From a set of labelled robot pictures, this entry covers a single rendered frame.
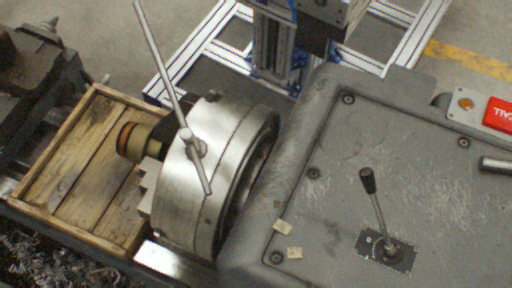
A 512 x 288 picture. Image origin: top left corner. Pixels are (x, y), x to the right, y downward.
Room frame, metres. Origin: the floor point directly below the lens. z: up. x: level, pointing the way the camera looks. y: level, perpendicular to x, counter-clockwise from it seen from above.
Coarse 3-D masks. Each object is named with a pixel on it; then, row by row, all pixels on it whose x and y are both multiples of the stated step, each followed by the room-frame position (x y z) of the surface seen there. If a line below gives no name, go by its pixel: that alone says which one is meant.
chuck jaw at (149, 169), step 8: (144, 160) 0.53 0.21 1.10; (152, 160) 0.53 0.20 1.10; (144, 168) 0.52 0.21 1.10; (152, 168) 0.52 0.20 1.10; (160, 168) 0.52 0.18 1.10; (144, 176) 0.50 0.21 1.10; (152, 176) 0.50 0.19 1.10; (144, 184) 0.48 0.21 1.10; (152, 184) 0.48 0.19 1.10; (144, 192) 0.48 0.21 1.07; (152, 192) 0.47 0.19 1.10; (144, 200) 0.45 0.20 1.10; (144, 208) 0.43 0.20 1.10; (144, 216) 0.43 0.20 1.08; (160, 232) 0.40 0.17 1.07
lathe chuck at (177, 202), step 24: (240, 96) 0.63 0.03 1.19; (192, 120) 0.54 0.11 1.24; (216, 120) 0.54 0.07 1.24; (240, 120) 0.55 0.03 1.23; (216, 144) 0.50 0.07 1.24; (168, 168) 0.46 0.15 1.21; (192, 168) 0.46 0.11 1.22; (168, 192) 0.43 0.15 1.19; (192, 192) 0.42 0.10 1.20; (168, 216) 0.40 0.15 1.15; (192, 216) 0.39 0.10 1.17; (168, 240) 0.38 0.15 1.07; (192, 240) 0.37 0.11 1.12
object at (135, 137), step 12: (120, 132) 0.59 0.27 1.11; (132, 132) 0.58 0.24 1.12; (144, 132) 0.58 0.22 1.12; (120, 144) 0.57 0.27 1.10; (132, 144) 0.56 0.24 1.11; (144, 144) 0.56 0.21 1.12; (156, 144) 0.56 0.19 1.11; (132, 156) 0.54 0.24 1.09; (144, 156) 0.54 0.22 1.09; (156, 156) 0.54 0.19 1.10
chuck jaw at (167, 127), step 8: (184, 96) 0.61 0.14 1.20; (192, 96) 0.62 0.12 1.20; (200, 96) 0.62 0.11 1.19; (208, 96) 0.61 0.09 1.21; (216, 96) 0.62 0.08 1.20; (184, 104) 0.60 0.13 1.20; (192, 104) 0.59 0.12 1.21; (184, 112) 0.59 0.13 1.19; (160, 120) 0.60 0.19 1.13; (168, 120) 0.59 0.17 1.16; (176, 120) 0.58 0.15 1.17; (160, 128) 0.58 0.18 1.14; (168, 128) 0.58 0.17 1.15; (176, 128) 0.57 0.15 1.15; (160, 136) 0.57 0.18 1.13; (168, 136) 0.57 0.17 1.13; (168, 144) 0.56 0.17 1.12
